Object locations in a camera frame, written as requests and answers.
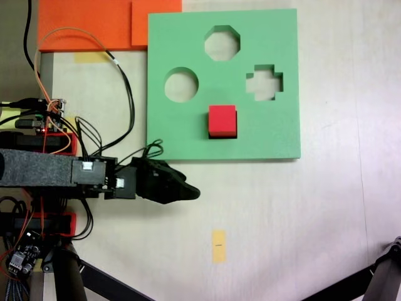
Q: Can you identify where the green foam shape board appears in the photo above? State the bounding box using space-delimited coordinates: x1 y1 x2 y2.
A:
145 8 302 162

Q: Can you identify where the controller circuit board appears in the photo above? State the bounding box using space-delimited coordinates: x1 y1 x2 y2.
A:
31 98 68 135

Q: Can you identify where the wide yellow tape piece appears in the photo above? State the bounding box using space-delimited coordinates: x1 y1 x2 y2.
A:
73 51 109 64

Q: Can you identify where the thin orange wire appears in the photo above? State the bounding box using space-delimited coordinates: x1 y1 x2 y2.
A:
33 26 109 114

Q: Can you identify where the flat black tripod strut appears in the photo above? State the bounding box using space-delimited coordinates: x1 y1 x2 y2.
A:
78 258 155 301

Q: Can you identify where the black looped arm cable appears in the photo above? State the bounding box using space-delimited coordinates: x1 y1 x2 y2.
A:
75 116 103 158

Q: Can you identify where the black hanging arm cable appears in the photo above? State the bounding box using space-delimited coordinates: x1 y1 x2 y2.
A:
70 198 95 241

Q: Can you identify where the black twin motor cable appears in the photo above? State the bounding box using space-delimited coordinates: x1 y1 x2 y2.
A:
90 49 136 157

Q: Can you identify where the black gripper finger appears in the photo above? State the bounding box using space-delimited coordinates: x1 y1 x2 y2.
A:
146 181 201 206
157 161 188 185

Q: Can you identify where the yellow sticky note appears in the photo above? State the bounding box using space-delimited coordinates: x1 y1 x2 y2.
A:
0 102 23 129

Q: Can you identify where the thick black cable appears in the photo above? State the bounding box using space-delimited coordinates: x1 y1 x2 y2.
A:
23 0 37 71

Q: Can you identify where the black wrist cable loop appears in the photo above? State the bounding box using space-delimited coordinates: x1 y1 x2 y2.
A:
117 139 164 167

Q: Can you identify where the small power converter board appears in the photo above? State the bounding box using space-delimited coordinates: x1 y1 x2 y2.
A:
6 240 42 279

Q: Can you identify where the red square block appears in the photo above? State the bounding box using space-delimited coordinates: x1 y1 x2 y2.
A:
207 104 237 140

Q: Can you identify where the red black table clamp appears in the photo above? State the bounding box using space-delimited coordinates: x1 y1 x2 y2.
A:
0 211 78 238
12 130 78 157

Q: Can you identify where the black tripod leg with joint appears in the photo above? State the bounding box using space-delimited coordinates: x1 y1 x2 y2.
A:
300 236 401 301

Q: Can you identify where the yellow tape marker strip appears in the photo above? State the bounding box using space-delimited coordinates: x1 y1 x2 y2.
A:
212 229 227 264

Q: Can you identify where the braided black white cable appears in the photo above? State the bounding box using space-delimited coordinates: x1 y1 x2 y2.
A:
2 277 23 301

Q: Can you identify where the black USB cable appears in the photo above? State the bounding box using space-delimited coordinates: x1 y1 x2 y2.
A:
0 98 42 109

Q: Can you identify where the large orange foam block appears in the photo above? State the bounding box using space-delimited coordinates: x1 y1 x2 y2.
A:
37 0 148 53

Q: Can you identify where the thick black tripod leg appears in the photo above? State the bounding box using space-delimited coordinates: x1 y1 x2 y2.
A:
51 247 87 301

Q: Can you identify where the small orange foam block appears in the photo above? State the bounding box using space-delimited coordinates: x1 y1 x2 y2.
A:
130 0 183 47

